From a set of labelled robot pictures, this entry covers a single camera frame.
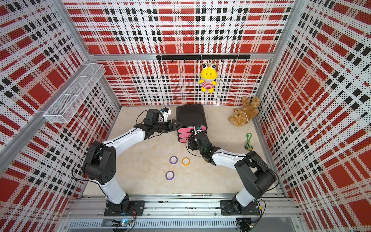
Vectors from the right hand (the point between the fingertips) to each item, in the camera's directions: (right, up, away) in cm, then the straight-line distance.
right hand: (195, 137), depth 91 cm
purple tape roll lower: (-16, -22, -5) cm, 28 cm away
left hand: (-9, +7, -3) cm, 12 cm away
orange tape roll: (-6, -16, -1) cm, 17 cm away
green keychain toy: (+35, -6, +5) cm, 36 cm away
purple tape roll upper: (-14, -15, 0) cm, 21 cm away
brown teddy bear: (+32, +13, +11) cm, 36 cm away
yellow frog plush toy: (+8, +40, 0) cm, 41 cm away
